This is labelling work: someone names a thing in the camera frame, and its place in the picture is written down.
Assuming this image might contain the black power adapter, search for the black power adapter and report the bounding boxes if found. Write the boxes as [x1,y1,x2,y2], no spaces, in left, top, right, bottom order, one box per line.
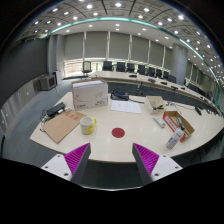
[45,102,67,118]

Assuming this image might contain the long curved conference desk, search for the long curved conference desk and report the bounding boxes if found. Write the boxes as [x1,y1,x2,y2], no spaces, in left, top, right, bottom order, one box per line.
[88,70,223,116]

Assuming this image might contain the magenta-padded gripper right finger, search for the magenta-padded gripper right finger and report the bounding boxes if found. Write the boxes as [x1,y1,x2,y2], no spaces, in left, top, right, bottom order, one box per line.
[132,143,184,186]

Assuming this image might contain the grey box monitor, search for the grey box monitor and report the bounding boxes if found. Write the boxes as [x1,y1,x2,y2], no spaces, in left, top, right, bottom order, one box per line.
[39,74,57,92]

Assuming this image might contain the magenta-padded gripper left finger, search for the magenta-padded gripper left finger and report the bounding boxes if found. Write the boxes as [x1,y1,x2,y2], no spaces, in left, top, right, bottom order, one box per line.
[40,142,92,186]

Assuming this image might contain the brown paper envelope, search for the brown paper envelope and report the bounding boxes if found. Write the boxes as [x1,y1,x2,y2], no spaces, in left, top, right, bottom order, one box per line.
[41,109,88,144]

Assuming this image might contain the flat round red coaster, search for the flat round red coaster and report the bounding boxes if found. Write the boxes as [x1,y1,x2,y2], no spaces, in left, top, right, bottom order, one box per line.
[111,127,126,139]

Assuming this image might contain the row of black office chairs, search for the row of black office chairs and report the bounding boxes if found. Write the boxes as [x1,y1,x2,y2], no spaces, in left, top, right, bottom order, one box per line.
[81,60,201,93]

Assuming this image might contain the open cardboard box red side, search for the open cardboard box red side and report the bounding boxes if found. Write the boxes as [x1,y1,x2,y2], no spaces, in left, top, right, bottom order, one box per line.
[162,110,196,143]

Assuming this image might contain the round ceiling lights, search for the round ceiling lights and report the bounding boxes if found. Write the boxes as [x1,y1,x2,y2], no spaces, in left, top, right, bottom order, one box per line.
[19,0,224,81]

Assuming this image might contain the black desk phone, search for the black desk phone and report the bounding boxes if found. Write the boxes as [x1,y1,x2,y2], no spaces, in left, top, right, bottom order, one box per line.
[110,89,130,101]

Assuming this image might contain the clear plastic water bottle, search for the clear plastic water bottle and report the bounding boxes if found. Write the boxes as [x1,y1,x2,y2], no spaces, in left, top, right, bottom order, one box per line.
[166,126,185,150]

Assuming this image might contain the white mug with yellow handle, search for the white mug with yellow handle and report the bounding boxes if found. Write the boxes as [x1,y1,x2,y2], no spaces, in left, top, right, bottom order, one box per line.
[79,116,98,136]

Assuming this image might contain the white printed paper sheet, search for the white printed paper sheet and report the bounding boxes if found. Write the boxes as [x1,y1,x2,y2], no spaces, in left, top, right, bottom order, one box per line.
[110,99,143,115]

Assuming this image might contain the white remote control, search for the white remote control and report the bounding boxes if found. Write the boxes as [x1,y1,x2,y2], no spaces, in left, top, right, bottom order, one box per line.
[153,114,167,129]

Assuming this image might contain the small green grey device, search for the small green grey device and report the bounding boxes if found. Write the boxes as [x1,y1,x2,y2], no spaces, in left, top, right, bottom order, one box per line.
[175,117,185,130]

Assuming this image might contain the white copy paper carton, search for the white copy paper carton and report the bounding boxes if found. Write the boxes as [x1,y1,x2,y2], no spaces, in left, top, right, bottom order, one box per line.
[71,78,109,112]

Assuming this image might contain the small open white box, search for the small open white box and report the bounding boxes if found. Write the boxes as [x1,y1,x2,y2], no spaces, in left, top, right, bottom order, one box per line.
[144,95,168,116]

